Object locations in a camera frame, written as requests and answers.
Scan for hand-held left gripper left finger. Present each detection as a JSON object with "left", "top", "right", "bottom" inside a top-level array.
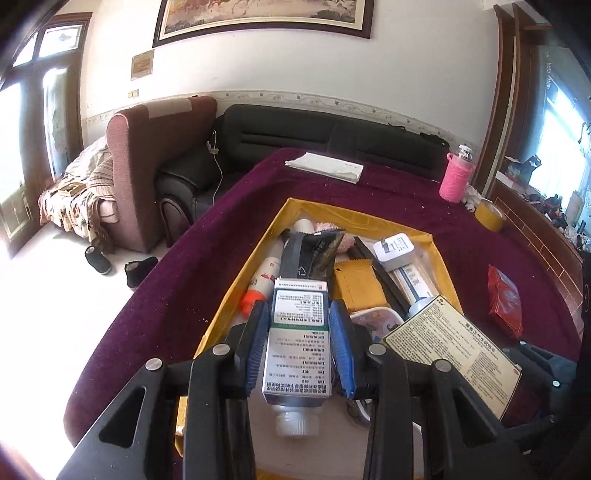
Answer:
[{"left": 55, "top": 300, "right": 271, "bottom": 480}]

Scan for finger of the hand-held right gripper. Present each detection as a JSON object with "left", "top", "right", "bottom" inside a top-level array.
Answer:
[
  {"left": 505, "top": 342, "right": 580, "bottom": 384},
  {"left": 499, "top": 406, "right": 571, "bottom": 446}
]

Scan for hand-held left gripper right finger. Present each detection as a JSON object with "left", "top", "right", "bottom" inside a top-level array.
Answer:
[{"left": 329, "top": 300, "right": 532, "bottom": 480}]

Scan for labelled medicine bottle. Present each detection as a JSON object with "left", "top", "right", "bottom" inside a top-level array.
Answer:
[{"left": 262, "top": 276, "right": 331, "bottom": 438}]

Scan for yellow snack packet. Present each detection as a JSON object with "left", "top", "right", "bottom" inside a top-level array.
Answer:
[{"left": 333, "top": 258, "right": 384, "bottom": 313}]

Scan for white glue bottle orange cap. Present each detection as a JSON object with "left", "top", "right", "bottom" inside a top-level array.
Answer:
[{"left": 239, "top": 240, "right": 284, "bottom": 319}]

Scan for white medicine box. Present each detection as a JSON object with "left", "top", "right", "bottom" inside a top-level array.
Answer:
[{"left": 382, "top": 295, "right": 525, "bottom": 422}]

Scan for black foil packet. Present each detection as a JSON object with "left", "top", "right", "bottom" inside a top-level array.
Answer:
[{"left": 279, "top": 230, "right": 347, "bottom": 281}]

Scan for long white ointment box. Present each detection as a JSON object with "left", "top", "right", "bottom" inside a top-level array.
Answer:
[{"left": 388, "top": 258, "right": 437, "bottom": 301}]

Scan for white charger plug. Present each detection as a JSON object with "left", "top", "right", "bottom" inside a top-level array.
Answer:
[{"left": 373, "top": 233, "right": 416, "bottom": 272}]

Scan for pink fluffy ball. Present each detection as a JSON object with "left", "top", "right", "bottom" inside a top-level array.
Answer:
[{"left": 313, "top": 220, "right": 356, "bottom": 254}]

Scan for yellow taped cardboard box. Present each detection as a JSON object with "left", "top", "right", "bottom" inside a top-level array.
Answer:
[{"left": 173, "top": 198, "right": 465, "bottom": 480}]

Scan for red foil packet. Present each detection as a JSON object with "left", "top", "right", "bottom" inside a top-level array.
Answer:
[{"left": 487, "top": 264, "right": 525, "bottom": 339}]

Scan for black shoe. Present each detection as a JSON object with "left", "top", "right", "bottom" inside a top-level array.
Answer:
[
  {"left": 124, "top": 256, "right": 159, "bottom": 291},
  {"left": 84, "top": 244, "right": 113, "bottom": 276}
]

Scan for assorted cabinet top items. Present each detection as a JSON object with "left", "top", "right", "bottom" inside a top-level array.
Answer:
[{"left": 526, "top": 185, "right": 591, "bottom": 252}]

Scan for yellow-brown tape roll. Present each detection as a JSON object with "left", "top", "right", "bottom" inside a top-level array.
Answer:
[{"left": 474, "top": 199, "right": 507, "bottom": 232}]

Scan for folded white paper towel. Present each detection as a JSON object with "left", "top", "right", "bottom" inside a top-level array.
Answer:
[{"left": 285, "top": 152, "right": 365, "bottom": 185}]

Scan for colourful small carton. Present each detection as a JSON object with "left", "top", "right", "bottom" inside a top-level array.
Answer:
[{"left": 503, "top": 156, "right": 543, "bottom": 183}]

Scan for bottle in pink knitted sleeve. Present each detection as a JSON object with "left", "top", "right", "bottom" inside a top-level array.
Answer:
[{"left": 438, "top": 144, "right": 476, "bottom": 204}]

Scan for black leather sofa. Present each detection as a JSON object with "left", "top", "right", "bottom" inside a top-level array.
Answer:
[{"left": 154, "top": 104, "right": 451, "bottom": 245}]

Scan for reddish-brown armchair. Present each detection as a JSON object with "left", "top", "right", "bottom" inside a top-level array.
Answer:
[{"left": 105, "top": 96, "right": 218, "bottom": 254}]

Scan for printed blanket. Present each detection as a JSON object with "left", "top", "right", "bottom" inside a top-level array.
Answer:
[{"left": 38, "top": 138, "right": 116, "bottom": 245}]

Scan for glass panel door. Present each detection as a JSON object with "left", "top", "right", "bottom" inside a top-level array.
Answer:
[{"left": 0, "top": 11, "right": 93, "bottom": 259}]

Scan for white earphone cable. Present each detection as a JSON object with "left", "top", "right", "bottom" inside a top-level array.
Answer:
[{"left": 206, "top": 130, "right": 225, "bottom": 206}]

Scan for wooden door frame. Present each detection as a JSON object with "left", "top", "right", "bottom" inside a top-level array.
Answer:
[{"left": 482, "top": 0, "right": 546, "bottom": 199}]

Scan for small wall plaque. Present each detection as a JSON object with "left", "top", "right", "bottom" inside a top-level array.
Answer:
[{"left": 130, "top": 50, "right": 155, "bottom": 80}]

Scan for framed wall painting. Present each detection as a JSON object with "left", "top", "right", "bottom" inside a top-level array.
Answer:
[{"left": 152, "top": 0, "right": 376, "bottom": 48}]

